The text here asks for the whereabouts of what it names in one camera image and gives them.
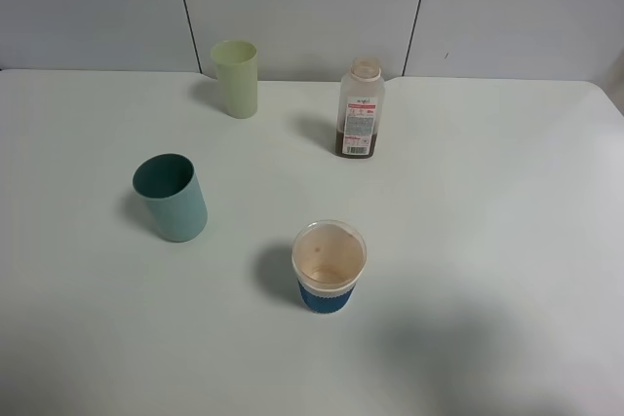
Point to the clear plastic drink bottle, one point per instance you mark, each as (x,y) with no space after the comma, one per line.
(362,93)

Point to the teal plastic cup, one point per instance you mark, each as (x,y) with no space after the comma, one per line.
(168,186)

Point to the pale yellow-green plastic cup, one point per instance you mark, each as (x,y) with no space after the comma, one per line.
(236,71)

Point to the clear cup with blue sleeve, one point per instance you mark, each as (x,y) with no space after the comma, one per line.
(328,258)

